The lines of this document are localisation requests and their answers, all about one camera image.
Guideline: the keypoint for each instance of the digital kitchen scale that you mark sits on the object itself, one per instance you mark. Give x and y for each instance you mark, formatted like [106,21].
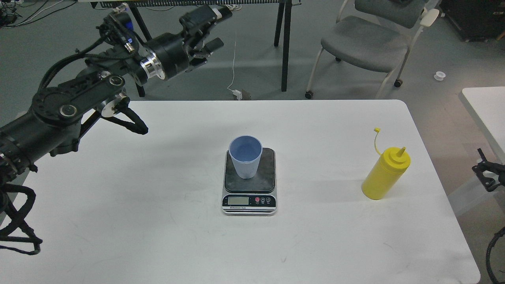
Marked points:
[254,196]

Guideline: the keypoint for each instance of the white side table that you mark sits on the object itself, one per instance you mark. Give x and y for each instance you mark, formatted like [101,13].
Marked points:
[487,108]

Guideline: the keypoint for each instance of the black cabinet in corner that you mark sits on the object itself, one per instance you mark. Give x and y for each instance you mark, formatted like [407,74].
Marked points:
[475,20]

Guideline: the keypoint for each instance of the grey office chair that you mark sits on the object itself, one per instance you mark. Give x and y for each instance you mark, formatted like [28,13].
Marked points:
[373,46]

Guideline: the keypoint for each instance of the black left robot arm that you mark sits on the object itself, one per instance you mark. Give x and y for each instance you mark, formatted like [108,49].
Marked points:
[87,86]

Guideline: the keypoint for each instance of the small white spool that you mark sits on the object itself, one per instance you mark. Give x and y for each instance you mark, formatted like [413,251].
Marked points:
[439,76]

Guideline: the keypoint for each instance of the blue ribbed plastic cup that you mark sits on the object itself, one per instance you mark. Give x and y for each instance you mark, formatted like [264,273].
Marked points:
[245,152]

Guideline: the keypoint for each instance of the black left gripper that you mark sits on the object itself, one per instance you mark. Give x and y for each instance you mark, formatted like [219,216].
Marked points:
[169,55]

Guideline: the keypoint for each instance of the yellow squeeze bottle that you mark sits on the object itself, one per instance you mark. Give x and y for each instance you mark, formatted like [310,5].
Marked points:
[391,164]

